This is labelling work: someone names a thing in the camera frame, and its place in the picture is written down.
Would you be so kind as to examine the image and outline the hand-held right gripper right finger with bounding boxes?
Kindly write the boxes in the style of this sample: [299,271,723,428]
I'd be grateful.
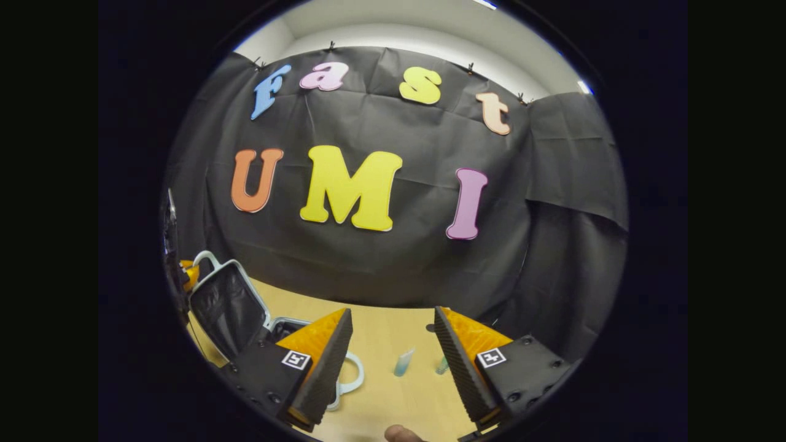
[434,307,581,432]

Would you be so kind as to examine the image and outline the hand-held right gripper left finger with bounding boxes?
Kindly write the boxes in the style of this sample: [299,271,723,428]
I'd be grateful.
[220,308,354,433]

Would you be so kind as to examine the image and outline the light blue suitcase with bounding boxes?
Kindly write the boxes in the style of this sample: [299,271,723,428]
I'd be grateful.
[187,250,365,412]

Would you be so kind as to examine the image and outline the black backdrop cloth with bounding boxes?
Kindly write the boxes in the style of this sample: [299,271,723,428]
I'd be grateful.
[163,46,629,363]

